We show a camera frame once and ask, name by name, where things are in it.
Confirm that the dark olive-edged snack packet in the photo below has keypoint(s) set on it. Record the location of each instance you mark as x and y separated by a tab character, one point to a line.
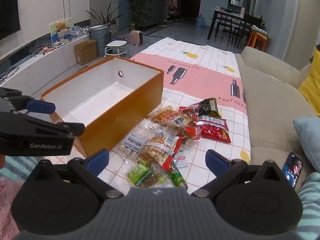
208	107

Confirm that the smartphone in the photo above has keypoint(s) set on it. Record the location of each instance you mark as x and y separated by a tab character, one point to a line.
292	168

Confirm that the small pink heater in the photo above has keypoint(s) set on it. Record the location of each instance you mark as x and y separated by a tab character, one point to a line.
136	37

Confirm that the large red snack packet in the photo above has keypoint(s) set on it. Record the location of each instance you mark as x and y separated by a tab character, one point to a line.
215	132

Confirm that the white-label nut snack packet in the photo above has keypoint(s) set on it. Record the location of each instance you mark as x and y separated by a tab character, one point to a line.
155	152

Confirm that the dark drawer dresser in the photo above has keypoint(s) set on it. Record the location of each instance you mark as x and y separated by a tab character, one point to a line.
152	10

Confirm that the beige sofa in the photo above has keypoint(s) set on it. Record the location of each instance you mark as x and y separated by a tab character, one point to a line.
270	105

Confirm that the small white sachet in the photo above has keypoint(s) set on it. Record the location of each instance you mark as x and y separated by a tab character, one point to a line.
182	158

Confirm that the orange peanut snack packet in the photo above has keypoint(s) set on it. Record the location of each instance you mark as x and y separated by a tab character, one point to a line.
165	117

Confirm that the pink fluffy cloth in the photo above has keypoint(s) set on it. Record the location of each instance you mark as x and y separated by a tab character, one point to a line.
7	205

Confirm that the white television cabinet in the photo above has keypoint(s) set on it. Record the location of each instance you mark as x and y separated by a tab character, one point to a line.
32	70

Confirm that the orange cardboard storage box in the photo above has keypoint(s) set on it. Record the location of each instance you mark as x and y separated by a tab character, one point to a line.
120	120

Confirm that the clear packet of white balls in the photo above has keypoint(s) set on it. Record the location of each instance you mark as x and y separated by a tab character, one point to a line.
131	145

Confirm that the yellow pillow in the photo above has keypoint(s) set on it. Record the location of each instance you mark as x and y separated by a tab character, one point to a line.
312	85

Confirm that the brown cardboard box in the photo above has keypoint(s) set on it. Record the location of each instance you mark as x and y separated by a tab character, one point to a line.
85	53

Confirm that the black dining table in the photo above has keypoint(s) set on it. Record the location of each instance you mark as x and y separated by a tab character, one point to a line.
225	12

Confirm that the white round stool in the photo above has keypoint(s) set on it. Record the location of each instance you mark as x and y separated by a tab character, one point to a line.
116	45

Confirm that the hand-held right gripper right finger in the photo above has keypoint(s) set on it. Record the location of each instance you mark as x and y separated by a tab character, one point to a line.
215	160

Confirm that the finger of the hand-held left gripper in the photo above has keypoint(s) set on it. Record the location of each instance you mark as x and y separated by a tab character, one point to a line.
41	107
75	128

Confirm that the blue water jug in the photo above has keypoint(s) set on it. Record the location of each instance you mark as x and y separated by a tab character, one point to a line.
200	21

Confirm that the teddy bear picture card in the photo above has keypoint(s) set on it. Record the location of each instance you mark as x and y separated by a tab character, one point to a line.
61	28

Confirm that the orange stool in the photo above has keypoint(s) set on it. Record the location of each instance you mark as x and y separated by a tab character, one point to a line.
257	40

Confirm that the black dining chair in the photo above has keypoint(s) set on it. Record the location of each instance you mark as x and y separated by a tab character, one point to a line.
243	30

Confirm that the long-leaf potted plant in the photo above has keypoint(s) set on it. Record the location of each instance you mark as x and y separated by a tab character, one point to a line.
105	17

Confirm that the light blue pillow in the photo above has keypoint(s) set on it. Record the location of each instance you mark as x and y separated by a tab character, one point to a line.
310	137

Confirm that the green snack packet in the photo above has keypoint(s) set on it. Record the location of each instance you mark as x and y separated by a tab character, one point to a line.
140	173

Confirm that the pink white checked tablecloth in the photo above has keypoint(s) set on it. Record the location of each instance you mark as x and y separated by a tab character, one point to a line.
200	75

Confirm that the grey trash can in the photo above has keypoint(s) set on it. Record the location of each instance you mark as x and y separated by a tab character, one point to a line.
100	40

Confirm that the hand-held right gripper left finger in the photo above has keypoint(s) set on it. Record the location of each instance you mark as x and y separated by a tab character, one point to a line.
98	158

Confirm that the black television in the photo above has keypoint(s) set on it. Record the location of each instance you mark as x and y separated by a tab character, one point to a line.
7	10

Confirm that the teal striped pant leg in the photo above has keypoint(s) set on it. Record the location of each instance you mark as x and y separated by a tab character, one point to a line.
310	205
15	166

